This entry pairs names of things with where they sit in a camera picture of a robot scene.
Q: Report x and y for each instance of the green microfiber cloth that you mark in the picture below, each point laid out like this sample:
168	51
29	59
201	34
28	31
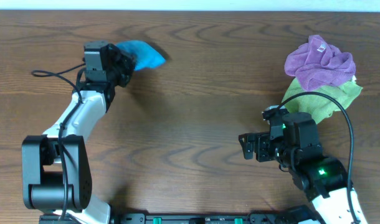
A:
321	108

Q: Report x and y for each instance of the blue microfiber cloth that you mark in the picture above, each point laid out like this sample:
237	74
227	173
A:
145	55

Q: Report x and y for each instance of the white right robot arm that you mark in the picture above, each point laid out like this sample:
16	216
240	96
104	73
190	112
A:
323	179

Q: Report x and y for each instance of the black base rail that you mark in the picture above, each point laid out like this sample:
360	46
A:
299	214

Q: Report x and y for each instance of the purple microfiber cloth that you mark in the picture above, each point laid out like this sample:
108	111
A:
316	64

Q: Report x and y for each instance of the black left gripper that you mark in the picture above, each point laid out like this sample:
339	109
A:
126	61

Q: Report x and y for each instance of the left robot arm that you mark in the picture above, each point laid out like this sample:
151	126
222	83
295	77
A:
56	175

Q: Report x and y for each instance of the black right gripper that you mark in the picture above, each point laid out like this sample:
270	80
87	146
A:
262	140

